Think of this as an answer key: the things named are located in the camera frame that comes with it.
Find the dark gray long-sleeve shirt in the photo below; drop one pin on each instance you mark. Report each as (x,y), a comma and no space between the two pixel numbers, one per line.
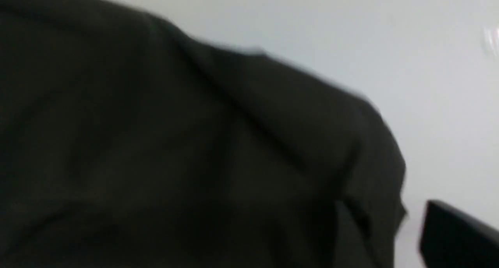
(127,144)

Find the black right gripper finger own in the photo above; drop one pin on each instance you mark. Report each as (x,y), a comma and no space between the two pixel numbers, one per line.
(452,238)

